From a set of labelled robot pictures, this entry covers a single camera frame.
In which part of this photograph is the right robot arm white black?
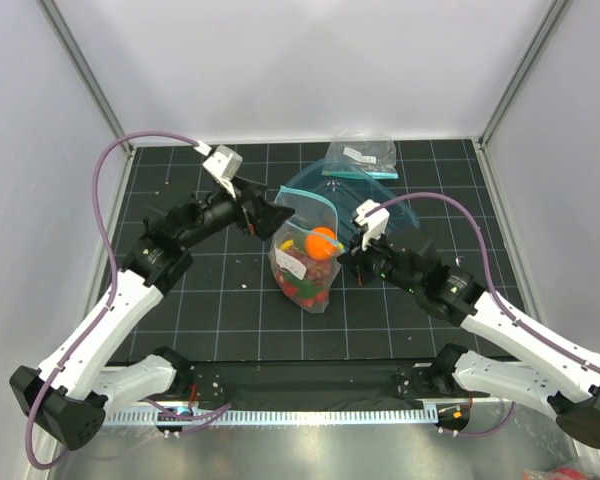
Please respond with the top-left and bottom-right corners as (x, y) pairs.
(338, 230), (600, 450)

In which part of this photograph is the yellow lemon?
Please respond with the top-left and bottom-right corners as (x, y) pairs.
(279, 239), (294, 251)

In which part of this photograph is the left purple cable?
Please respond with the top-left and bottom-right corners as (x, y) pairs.
(24, 130), (231, 470)

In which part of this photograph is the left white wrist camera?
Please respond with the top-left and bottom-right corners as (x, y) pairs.
(194, 142), (243, 198)

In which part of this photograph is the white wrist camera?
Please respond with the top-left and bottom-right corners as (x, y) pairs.
(352, 199), (390, 251)
(194, 142), (243, 198)

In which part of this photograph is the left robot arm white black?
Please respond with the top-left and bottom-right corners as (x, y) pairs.
(9, 178), (295, 451)

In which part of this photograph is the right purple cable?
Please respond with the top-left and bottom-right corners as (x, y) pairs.
(374, 192), (600, 439)

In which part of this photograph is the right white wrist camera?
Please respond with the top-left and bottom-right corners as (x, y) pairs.
(352, 199), (390, 251)

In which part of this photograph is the black grid mat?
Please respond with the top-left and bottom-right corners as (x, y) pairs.
(113, 139), (524, 363)

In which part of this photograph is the orange fruit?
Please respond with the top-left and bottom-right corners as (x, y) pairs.
(304, 227), (339, 261)

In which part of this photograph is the purple cable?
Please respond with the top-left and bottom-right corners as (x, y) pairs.
(24, 130), (231, 470)
(374, 192), (600, 439)

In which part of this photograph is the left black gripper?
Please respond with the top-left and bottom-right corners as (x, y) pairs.
(178, 175), (294, 249)

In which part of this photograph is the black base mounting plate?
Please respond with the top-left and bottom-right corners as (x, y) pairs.
(167, 359), (486, 412)

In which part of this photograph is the clear zip top bag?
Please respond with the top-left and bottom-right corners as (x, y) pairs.
(269, 186), (343, 314)

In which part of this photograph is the red cherry fruit cluster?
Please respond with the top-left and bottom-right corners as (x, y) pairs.
(274, 270), (329, 308)

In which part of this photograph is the teal plastic tray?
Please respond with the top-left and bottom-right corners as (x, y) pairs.
(285, 157), (395, 243)

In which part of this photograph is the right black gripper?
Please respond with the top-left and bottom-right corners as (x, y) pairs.
(338, 225), (421, 295)

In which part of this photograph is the slotted white cable duct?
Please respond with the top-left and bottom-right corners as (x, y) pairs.
(104, 404), (438, 428)

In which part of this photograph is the purple grape bunch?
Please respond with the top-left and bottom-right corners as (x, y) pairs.
(286, 249), (333, 282)

